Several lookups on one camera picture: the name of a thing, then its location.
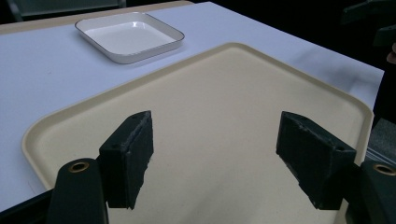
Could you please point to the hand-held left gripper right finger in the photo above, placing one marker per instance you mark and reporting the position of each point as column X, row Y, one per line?
column 314, row 158

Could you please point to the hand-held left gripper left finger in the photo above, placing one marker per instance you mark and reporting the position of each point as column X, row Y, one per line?
column 126, row 161

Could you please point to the beige plastic tray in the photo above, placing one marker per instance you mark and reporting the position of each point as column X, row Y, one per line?
column 224, row 102

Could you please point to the white square plate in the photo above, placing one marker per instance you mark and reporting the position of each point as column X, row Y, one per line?
column 130, row 39

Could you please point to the grey metal frame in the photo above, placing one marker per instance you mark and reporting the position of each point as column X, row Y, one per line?
column 62, row 6

